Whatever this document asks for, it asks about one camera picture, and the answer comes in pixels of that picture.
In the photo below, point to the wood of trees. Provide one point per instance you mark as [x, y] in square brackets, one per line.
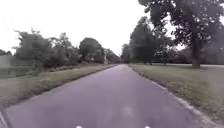
[176, 56]

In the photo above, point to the wide grass field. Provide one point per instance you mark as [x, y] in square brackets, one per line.
[186, 83]

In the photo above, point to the row of trees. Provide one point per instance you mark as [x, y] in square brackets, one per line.
[33, 50]

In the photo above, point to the large dark tree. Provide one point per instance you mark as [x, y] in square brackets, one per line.
[196, 50]

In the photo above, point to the tall slender tree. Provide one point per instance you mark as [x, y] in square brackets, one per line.
[143, 40]

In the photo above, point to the narrow grass verge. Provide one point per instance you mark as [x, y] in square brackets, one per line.
[40, 83]

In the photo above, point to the grey asphalt path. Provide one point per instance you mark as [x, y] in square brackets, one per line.
[113, 100]

